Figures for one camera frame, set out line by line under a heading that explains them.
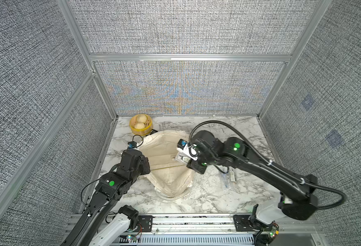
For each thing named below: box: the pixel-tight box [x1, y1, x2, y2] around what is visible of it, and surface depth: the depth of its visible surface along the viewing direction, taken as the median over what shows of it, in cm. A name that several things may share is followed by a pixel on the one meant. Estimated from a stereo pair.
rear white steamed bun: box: [136, 114, 148, 123], surface depth 115 cm
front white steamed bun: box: [133, 121, 146, 130], surface depth 108 cm
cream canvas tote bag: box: [139, 130, 194, 201], surface depth 77 cm
